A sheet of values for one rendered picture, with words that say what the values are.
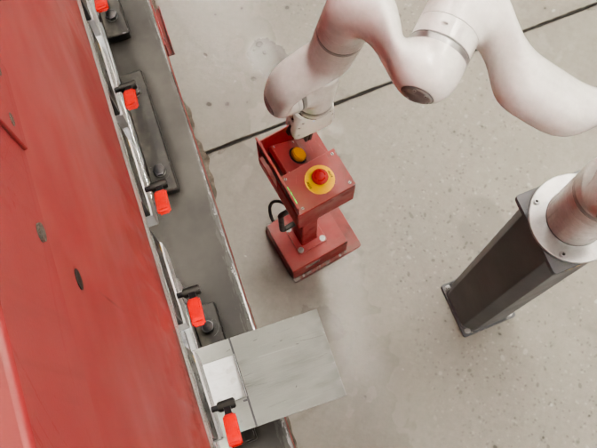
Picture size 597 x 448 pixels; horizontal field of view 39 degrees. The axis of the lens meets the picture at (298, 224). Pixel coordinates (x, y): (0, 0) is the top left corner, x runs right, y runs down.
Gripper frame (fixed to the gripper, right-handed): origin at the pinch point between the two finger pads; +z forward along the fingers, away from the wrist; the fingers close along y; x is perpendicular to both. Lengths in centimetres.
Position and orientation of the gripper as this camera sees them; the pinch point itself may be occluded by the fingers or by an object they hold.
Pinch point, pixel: (306, 132)
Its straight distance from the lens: 196.7
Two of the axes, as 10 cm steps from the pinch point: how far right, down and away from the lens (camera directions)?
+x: -4.6, -8.6, 2.3
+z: -0.8, 3.0, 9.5
